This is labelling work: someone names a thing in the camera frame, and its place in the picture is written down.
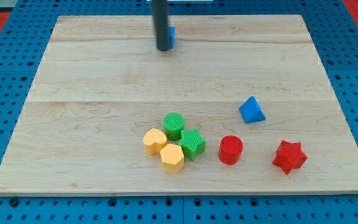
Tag yellow heart block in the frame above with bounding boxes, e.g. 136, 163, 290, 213
143, 128, 168, 155

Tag red cylinder block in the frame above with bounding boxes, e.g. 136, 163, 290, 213
218, 135, 244, 165

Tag red star block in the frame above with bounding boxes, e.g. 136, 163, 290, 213
272, 140, 308, 175

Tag yellow hexagon block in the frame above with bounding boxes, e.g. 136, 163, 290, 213
160, 144, 184, 174

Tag green star block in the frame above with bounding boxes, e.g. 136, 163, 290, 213
178, 129, 206, 161

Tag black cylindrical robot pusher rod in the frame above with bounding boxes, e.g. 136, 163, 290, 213
152, 0, 170, 52

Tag green cylinder block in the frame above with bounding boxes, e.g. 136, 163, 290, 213
163, 113, 185, 141

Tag light wooden board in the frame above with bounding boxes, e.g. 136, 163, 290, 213
0, 15, 358, 197

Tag blue cube block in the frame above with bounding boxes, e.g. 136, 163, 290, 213
168, 26, 175, 49

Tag blue triangle block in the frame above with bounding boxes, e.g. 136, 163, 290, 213
239, 96, 266, 123

